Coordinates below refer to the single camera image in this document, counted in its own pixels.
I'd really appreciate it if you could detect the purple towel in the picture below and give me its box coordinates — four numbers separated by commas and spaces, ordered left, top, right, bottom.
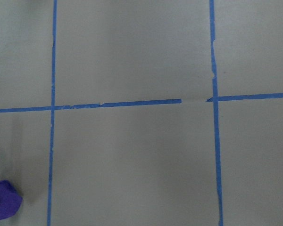
0, 180, 23, 220

